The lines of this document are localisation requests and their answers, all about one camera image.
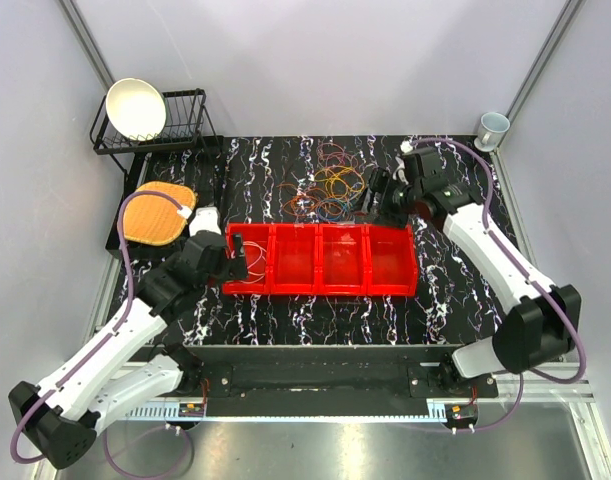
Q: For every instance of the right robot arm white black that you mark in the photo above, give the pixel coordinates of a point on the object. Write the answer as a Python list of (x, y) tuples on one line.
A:
[(540, 319)]

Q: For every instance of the pale blue mug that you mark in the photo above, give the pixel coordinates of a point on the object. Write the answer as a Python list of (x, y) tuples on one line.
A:
[(491, 130)]

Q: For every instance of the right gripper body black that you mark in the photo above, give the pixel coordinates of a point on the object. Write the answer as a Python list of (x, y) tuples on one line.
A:
[(395, 197)]

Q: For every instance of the black tray under pad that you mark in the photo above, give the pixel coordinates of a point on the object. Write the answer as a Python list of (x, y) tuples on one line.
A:
[(189, 168)]

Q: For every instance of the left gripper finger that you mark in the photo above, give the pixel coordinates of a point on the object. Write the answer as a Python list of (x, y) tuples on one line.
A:
[(238, 269), (238, 251)]

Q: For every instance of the aluminium frame rail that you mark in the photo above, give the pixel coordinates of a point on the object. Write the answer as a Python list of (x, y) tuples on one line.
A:
[(545, 390)]

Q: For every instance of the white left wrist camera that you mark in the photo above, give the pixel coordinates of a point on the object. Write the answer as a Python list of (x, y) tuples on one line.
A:
[(203, 219)]

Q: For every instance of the white bowl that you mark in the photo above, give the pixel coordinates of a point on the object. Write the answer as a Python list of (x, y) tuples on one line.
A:
[(136, 109)]

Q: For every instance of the orange woven pad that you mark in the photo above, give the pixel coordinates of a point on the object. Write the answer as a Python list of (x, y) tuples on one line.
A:
[(159, 213)]

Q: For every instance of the black marbled mat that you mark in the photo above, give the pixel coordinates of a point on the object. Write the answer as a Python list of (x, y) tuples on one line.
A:
[(260, 176)]

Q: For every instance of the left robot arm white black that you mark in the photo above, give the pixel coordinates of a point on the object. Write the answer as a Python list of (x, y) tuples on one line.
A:
[(67, 410)]

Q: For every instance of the black wire dish rack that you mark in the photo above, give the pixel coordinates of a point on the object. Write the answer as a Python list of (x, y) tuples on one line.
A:
[(188, 125)]

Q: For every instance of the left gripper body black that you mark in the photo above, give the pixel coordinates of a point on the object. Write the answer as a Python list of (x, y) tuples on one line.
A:
[(223, 270)]

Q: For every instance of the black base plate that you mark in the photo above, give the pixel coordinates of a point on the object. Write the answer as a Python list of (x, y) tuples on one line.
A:
[(381, 384)]

